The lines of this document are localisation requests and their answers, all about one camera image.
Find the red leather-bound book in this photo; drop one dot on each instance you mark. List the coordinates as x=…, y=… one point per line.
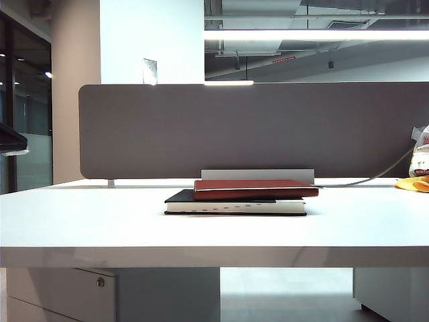
x=254, y=189

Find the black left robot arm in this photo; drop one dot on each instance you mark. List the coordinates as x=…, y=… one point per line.
x=11, y=139

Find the black hardcover book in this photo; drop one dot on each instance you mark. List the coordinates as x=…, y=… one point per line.
x=214, y=207

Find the brown fabric desk partition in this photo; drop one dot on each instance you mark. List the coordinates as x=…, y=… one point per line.
x=234, y=131

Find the short light strip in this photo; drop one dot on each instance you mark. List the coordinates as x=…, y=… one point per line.
x=228, y=82

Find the white partition support foot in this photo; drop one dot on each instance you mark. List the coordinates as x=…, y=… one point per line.
x=111, y=182

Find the red ceiling sign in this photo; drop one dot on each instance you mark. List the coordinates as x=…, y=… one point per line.
x=284, y=59

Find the white drawer cabinet with lock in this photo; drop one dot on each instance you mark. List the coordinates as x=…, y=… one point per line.
x=151, y=295

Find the long ceiling light strip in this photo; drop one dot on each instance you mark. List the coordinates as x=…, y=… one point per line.
x=315, y=35

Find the round metal drawer lock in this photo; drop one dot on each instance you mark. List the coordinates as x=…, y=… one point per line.
x=100, y=282

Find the ceiling air vent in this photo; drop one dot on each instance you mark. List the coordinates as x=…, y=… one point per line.
x=348, y=24

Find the yellow cloth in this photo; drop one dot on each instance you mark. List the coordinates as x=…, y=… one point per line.
x=410, y=184

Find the clear plastic snack bag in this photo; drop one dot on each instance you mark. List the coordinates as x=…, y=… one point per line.
x=421, y=157

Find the plain white cabinet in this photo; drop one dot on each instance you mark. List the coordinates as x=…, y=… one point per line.
x=395, y=292

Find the metal wall plate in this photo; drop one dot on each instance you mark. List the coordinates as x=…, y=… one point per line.
x=149, y=71

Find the dark glass door frame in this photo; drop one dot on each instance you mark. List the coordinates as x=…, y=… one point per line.
x=13, y=100

